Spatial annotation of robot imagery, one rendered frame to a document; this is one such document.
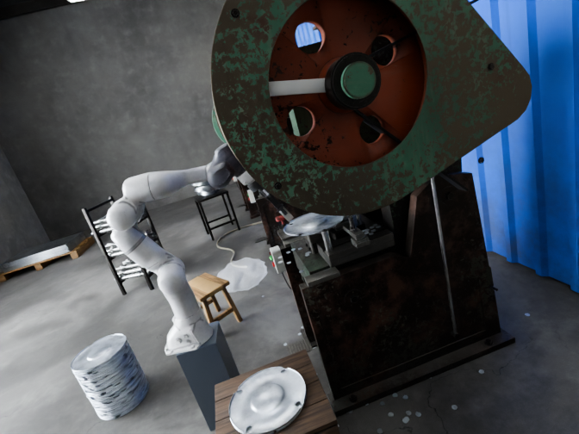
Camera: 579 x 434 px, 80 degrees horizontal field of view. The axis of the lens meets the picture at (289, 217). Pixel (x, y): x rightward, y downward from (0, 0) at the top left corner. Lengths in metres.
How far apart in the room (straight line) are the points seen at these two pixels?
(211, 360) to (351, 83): 1.27
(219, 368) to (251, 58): 1.28
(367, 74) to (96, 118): 7.67
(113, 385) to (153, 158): 6.47
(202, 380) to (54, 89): 7.60
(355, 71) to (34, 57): 8.14
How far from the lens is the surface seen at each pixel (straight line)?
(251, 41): 1.06
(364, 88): 1.06
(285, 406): 1.36
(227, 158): 1.35
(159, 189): 1.40
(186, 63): 8.22
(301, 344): 1.90
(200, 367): 1.71
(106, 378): 2.22
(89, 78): 8.51
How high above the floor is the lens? 1.31
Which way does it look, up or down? 17 degrees down
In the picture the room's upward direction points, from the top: 16 degrees counter-clockwise
